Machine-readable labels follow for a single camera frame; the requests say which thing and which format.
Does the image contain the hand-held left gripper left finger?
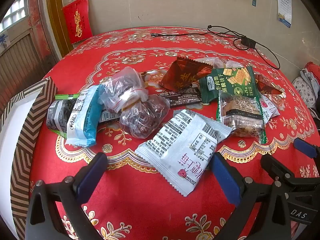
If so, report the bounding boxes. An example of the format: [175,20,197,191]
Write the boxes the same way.
[26,152,108,240]

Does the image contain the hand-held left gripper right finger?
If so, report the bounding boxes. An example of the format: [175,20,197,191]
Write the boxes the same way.
[211,152,292,240]

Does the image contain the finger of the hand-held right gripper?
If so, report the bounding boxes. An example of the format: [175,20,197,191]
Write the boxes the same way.
[294,137,320,159]
[260,154,296,183]

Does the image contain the white and teal snack packet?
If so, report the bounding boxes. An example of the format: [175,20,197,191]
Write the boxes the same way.
[65,85,107,147]

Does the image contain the white snack packet pink print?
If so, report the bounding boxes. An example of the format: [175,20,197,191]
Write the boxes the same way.
[259,95,280,124]
[135,109,233,197]

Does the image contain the clear cake packet green edges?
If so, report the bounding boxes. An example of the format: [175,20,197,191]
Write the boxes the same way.
[216,90,267,144]

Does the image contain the black and green snack packet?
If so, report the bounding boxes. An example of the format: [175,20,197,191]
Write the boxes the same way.
[46,94,80,139]

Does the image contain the dark red gold-print snack packet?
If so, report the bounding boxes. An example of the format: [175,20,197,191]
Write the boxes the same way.
[159,56,214,92]
[254,72,282,95]

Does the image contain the striped cardboard box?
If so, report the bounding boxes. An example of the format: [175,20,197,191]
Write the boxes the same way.
[0,77,58,240]

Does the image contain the clear bag of red dates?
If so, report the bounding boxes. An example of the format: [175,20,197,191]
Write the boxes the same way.
[99,66,149,113]
[119,95,170,139]

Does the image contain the dark brown snack bar packet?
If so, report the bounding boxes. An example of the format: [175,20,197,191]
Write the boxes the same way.
[157,87,202,108]

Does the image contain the green cracker packet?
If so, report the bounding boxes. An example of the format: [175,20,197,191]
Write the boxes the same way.
[199,66,262,104]

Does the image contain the floral chair cushion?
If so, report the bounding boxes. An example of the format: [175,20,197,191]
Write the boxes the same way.
[292,76,317,108]

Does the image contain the black barcode snack packet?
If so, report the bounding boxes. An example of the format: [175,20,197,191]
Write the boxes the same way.
[99,106,123,123]

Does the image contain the red floral tablecloth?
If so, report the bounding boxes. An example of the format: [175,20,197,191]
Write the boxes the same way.
[29,26,318,240]

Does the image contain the grey cloth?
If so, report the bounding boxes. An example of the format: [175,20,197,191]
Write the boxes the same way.
[300,69,320,98]

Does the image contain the red knit cloth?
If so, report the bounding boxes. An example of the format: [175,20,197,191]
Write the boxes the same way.
[306,62,320,78]

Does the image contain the clear nut snack bag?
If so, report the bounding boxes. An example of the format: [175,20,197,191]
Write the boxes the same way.
[194,57,244,69]

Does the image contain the black power adapter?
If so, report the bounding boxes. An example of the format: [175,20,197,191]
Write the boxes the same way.
[240,37,256,49]

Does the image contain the wooden slat door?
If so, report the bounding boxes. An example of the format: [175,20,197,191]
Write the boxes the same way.
[0,27,57,110]

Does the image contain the red paper couplet strip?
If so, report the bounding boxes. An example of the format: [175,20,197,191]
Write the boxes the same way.
[27,0,52,58]

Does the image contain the window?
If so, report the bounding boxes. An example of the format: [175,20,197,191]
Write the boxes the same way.
[0,0,28,30]

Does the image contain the wall calendar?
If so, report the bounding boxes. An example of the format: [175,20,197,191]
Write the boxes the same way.
[276,0,293,28]

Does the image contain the black cable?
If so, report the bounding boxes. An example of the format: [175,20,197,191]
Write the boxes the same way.
[151,25,281,70]

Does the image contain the red gold-print wall poster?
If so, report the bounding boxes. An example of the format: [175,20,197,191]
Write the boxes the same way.
[62,0,93,44]

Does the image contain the yellow wooden door frame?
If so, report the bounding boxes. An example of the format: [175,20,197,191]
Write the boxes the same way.
[46,0,73,53]

